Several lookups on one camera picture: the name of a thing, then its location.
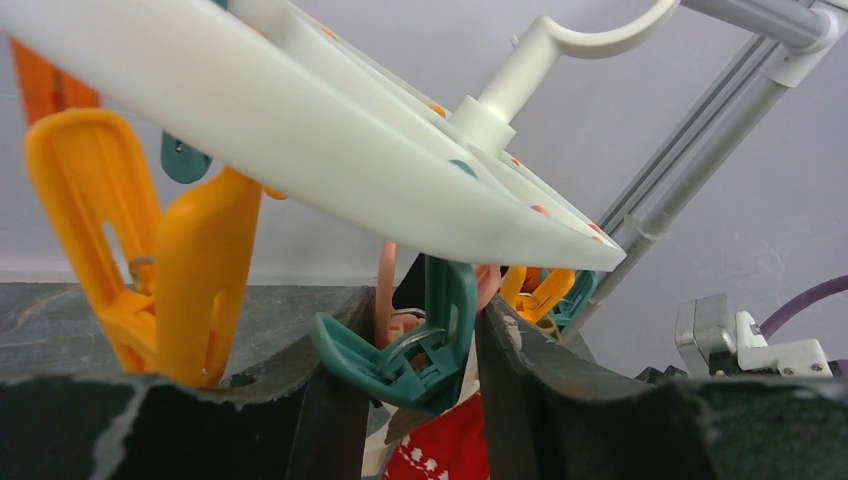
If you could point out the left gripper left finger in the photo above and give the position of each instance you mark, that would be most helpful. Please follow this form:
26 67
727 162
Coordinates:
68 410

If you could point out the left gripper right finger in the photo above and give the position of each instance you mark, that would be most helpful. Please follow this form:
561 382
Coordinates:
551 415

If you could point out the orange clothespin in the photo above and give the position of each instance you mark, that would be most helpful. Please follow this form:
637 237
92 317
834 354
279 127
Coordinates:
44 88
167 284
534 305

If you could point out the teal clothespin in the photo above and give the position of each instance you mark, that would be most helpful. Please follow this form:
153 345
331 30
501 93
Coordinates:
572 304
181 162
416 362

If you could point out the white clip hanger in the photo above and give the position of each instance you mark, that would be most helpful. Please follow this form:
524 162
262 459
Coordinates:
260 87

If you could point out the pink clothespin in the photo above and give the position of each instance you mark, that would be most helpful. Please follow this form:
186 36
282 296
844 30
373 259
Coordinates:
400 313

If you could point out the silver white drying rack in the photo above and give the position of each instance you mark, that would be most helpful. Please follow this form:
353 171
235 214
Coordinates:
789 39

